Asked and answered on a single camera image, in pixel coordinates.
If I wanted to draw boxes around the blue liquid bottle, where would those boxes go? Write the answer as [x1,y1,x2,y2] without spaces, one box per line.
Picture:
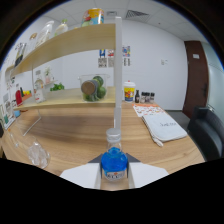
[100,128,129,182]

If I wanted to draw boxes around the yellow paper cup with lid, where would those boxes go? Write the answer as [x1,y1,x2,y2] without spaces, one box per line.
[123,80,137,103]

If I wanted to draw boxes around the white zip pouch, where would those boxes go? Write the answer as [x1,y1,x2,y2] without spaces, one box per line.
[141,112,188,148]

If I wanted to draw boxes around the orange patterned paper sheet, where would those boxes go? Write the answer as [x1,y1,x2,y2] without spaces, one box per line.
[132,103,165,118]

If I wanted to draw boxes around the black chair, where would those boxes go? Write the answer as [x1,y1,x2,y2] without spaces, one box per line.
[187,105,224,161]

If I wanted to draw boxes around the dark seasoning bottle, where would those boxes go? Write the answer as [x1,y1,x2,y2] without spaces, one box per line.
[134,89,141,104]

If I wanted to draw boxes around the lime jar with cork lid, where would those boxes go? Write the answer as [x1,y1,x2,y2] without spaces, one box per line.
[78,73,110,103]

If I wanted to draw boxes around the green potted plant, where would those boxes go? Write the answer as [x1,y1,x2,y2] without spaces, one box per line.
[49,82,65,92]

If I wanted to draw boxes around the clear bottle with red label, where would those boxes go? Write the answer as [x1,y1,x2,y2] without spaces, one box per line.
[33,78,46,104]

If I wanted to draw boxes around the red liquid glass bottle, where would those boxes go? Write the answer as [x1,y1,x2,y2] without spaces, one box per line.
[14,88,24,107]

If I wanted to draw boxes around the brown door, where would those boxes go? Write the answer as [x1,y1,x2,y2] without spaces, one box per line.
[181,40,210,119]

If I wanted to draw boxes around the two-tier wooden shelf rack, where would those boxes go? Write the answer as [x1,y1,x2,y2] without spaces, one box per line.
[4,16,124,136]

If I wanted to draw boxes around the black and yellow canister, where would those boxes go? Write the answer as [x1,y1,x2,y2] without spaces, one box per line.
[13,43,28,68]

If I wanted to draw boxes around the clear plastic bottle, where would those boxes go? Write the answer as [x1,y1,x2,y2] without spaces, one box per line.
[34,20,55,48]

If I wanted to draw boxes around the green-capped glass bottle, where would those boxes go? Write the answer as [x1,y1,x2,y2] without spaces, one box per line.
[53,18,69,37]

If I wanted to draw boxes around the yellow snack canister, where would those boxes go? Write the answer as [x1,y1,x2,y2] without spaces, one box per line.
[81,7,105,28]

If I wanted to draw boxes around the wall posters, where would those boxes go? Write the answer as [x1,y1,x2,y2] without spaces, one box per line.
[98,45,132,68]

